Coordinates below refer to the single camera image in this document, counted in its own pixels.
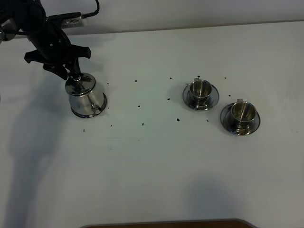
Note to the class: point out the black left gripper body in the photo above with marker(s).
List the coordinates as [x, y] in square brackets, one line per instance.
[53, 47]

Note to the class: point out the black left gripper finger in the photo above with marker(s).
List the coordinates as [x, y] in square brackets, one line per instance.
[73, 67]
[58, 70]

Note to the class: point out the stainless steel teapot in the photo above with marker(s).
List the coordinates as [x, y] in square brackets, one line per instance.
[78, 91]

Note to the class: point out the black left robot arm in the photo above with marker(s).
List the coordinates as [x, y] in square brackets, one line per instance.
[21, 17]

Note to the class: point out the round steel teapot saucer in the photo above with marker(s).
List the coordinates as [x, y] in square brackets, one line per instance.
[94, 108]

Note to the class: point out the left stainless steel teacup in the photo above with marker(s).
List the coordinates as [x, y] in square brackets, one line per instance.
[200, 92]

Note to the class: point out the stainless steel teacup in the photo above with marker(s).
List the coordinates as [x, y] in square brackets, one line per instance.
[242, 113]
[200, 92]

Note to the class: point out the right stainless steel teacup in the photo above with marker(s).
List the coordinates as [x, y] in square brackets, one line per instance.
[242, 113]

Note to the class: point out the left steel cup saucer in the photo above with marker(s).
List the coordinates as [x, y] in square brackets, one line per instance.
[202, 106]

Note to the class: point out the steel cup saucer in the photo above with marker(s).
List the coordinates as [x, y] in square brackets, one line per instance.
[202, 106]
[225, 119]

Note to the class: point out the right steel cup saucer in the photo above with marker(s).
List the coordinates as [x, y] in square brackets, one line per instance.
[225, 119]

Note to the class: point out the brown wooden board edge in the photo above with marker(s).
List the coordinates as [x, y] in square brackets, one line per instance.
[213, 223]

